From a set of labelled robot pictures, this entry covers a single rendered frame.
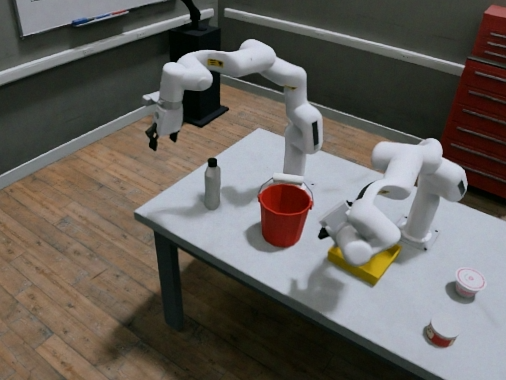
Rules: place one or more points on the yellow rectangular tray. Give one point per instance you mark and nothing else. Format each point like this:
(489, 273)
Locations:
(372, 271)

